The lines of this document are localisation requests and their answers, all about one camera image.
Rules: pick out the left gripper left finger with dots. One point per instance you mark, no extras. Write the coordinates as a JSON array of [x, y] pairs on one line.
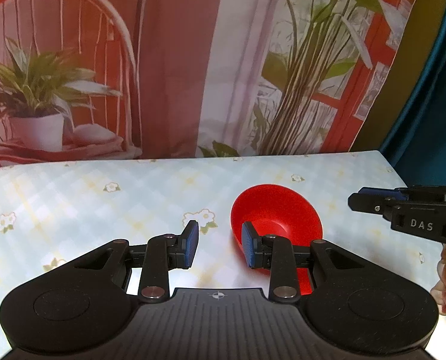
[[163, 254]]

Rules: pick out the printed room backdrop cloth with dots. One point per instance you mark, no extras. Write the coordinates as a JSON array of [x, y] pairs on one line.
[[125, 79]]

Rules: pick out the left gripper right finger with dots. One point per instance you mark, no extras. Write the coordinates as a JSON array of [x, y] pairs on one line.
[[275, 254]]

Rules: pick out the floral checked tablecloth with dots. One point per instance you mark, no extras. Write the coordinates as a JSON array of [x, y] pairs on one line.
[[51, 213]]

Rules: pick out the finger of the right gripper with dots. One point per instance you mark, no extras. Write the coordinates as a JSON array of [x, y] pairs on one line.
[[384, 191], [373, 203]]

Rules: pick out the teal curtain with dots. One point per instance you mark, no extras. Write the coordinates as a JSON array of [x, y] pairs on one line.
[[416, 144]]

